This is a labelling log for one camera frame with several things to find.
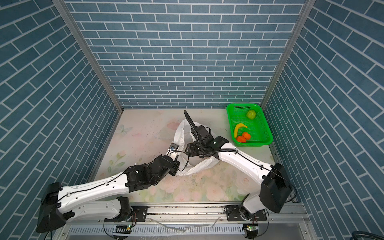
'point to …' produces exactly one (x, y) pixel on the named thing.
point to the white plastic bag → (188, 164)
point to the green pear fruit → (251, 114)
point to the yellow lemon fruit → (236, 128)
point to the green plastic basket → (258, 127)
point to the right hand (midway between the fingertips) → (188, 148)
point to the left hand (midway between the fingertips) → (179, 158)
